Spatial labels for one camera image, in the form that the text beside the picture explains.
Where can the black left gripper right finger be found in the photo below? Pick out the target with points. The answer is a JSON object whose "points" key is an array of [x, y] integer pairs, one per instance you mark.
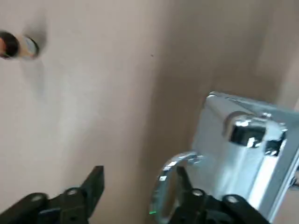
{"points": [[210, 210]]}

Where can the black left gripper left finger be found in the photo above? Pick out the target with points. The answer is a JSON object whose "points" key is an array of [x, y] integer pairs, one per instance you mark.
{"points": [[70, 205]]}

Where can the silver aluminium medicine case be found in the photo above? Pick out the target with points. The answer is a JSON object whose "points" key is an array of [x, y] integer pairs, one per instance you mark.
{"points": [[233, 175]]}

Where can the brown bottle orange cap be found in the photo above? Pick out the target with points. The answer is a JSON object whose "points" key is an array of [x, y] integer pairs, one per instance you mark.
{"points": [[11, 45]]}

